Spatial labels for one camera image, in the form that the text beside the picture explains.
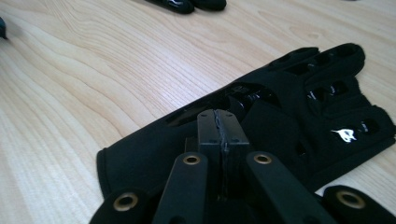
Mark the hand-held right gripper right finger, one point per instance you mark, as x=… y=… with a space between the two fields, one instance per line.
x=235 y=140

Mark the black cut-out glove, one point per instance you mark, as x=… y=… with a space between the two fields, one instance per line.
x=280 y=124
x=183 y=5

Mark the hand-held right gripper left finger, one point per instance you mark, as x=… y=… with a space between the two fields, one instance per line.
x=210 y=133

